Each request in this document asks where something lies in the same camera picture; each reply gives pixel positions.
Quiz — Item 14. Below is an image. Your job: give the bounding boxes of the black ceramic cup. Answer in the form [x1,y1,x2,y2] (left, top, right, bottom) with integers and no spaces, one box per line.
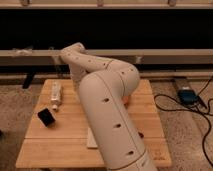
[38,108,55,126]

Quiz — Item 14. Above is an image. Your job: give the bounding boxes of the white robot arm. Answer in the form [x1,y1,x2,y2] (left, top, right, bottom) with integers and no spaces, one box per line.
[60,43,158,171]

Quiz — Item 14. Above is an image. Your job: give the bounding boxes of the orange ceramic bowl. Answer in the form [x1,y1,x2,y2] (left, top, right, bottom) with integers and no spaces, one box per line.
[122,96,130,105]

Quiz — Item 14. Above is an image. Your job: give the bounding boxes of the white rectangular eraser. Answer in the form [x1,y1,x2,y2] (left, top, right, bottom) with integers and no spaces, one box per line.
[87,129,98,149]

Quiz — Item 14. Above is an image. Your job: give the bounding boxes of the white tube with cap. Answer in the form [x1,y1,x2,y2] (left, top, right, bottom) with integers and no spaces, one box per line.
[51,81,62,111]

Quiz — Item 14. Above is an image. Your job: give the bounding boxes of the blue power adapter box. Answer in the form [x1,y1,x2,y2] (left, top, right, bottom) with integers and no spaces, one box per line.
[178,89,198,105]

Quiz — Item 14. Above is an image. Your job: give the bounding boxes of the long wooden rail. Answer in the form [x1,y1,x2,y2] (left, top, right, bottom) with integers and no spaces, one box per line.
[0,49,213,66]

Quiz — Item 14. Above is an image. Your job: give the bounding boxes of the black bracket under rail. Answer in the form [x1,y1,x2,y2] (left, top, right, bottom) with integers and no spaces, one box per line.
[22,73,35,89]

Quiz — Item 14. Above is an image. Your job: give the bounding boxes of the black cable on floor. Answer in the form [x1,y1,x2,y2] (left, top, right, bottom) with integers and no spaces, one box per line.
[153,75,213,168]

